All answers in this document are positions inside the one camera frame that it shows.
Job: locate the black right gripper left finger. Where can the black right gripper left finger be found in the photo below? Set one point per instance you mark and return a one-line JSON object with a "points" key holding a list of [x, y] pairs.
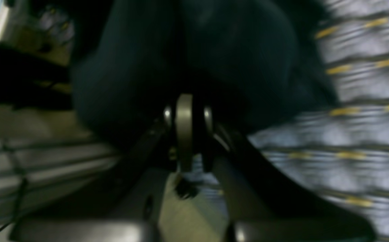
{"points": [[124, 203]]}

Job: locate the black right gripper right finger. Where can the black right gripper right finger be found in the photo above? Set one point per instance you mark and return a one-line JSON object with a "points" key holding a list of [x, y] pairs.
{"points": [[264, 205]]}

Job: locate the black T-shirt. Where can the black T-shirt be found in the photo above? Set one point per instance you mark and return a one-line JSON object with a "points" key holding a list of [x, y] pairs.
{"points": [[253, 61]]}

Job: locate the fan patterned table cloth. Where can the fan patterned table cloth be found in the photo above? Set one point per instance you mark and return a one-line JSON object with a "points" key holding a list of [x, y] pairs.
{"points": [[341, 152]]}

